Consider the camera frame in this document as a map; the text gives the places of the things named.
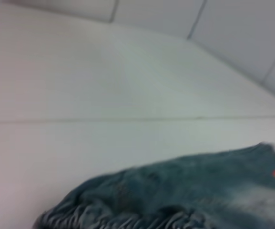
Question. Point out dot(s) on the blue denim shorts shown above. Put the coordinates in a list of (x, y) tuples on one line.
[(175, 190)]

